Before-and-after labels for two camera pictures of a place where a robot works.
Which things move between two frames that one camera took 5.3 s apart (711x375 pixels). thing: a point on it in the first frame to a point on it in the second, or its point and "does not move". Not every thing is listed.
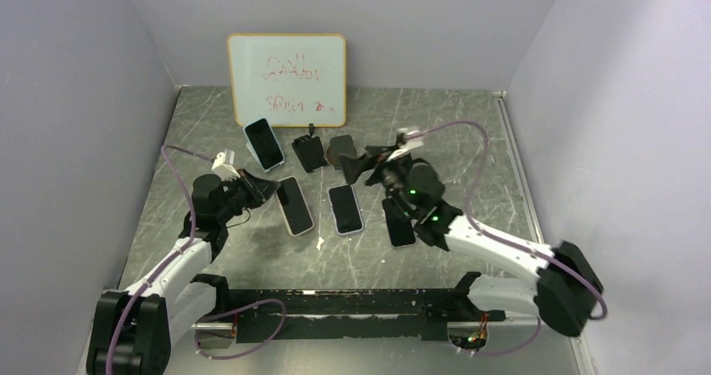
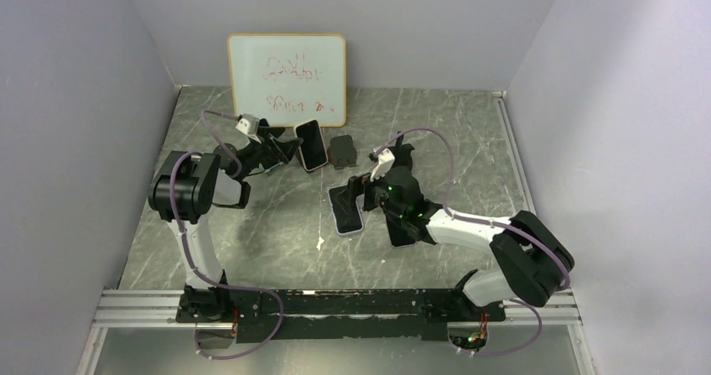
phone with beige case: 294,206 to 313,148
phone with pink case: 400,226 does not move
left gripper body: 236,197 to 254,153
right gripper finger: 354,167 to 346,197
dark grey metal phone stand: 340,147 does not move
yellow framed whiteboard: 292,80 does not move
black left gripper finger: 261,189 to 283,150
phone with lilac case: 345,210 does not move
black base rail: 368,313 does not move
